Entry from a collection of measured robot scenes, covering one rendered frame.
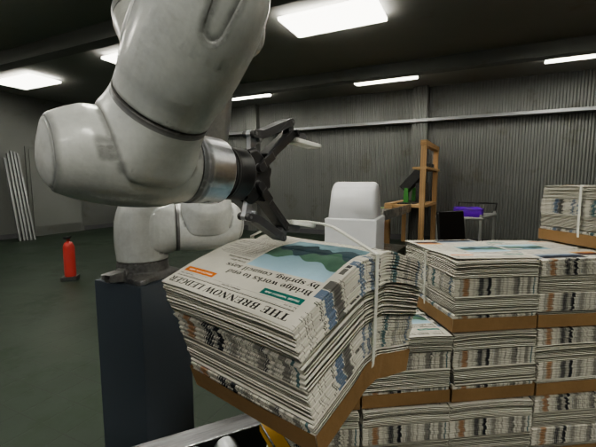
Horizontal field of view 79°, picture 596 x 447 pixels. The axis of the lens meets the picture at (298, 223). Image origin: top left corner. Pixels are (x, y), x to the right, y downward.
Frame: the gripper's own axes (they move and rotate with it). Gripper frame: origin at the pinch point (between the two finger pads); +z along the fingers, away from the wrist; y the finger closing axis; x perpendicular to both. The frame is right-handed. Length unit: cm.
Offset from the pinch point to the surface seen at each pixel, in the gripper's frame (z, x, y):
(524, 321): 82, 27, 36
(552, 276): 88, 32, 22
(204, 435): -9, -15, 51
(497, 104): 771, -136, -217
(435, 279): 72, 1, 27
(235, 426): -3, -12, 50
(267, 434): -2.8, -3.4, 48.1
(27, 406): 11, -204, 135
